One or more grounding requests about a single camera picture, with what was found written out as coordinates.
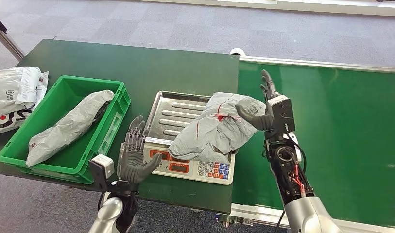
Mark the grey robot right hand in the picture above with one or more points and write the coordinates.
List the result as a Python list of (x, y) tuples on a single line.
[(260, 122)]

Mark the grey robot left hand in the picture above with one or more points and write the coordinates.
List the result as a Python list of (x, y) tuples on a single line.
[(133, 164)]

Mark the grey package with red print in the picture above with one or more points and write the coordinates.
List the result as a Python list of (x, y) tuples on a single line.
[(213, 132)]

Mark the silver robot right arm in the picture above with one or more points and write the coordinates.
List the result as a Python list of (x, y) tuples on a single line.
[(297, 199)]

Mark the green plastic basket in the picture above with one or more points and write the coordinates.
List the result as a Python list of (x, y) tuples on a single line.
[(78, 160)]

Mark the electronic weighing scale steel tray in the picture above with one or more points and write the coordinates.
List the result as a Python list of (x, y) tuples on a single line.
[(178, 115)]

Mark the long grey plastic package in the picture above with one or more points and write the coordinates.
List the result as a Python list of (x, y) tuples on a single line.
[(68, 127)]

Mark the green conveyor belt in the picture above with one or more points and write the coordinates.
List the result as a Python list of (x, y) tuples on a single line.
[(345, 128)]

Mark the black and white printed bag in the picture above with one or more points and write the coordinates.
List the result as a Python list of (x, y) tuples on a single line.
[(7, 123)]

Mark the white plastic mailer bag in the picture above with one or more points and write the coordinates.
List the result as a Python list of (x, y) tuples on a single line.
[(13, 90)]

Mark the metal stand leg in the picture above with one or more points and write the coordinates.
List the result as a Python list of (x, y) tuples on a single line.
[(7, 40)]

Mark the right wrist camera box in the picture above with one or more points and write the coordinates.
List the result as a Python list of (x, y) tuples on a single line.
[(282, 112)]

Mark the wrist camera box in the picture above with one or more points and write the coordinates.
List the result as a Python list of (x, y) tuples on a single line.
[(282, 112), (104, 165)]

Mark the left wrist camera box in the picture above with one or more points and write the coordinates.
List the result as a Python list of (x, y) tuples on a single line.
[(104, 165)]

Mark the metal conveyor bracket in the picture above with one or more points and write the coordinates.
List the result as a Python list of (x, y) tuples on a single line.
[(232, 221)]

